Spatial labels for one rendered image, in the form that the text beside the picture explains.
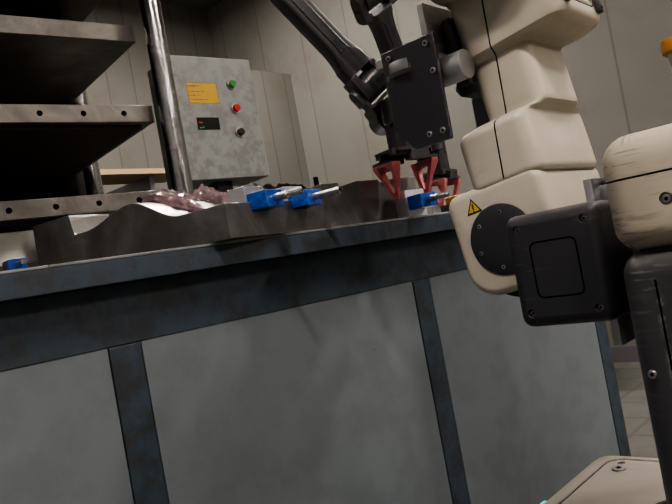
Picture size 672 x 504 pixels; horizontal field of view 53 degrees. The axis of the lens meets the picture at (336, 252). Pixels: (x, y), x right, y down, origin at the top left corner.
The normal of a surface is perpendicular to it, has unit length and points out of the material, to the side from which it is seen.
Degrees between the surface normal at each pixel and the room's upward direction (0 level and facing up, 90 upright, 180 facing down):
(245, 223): 90
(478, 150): 90
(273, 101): 90
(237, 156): 90
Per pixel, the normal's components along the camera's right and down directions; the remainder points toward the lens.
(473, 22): -0.67, 0.11
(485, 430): 0.62, -0.13
